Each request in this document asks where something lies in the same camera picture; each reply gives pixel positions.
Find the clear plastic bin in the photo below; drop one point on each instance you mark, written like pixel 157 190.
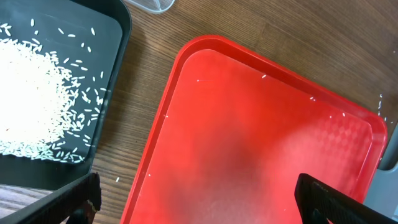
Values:
pixel 152 6

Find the white rice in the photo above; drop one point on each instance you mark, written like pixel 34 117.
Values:
pixel 51 100

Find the black plastic tray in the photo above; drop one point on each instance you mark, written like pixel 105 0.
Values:
pixel 105 26

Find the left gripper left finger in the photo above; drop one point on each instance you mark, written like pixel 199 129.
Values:
pixel 76 202

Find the red serving tray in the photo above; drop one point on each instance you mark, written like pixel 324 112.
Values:
pixel 234 131

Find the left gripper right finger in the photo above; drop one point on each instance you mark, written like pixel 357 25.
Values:
pixel 317 202

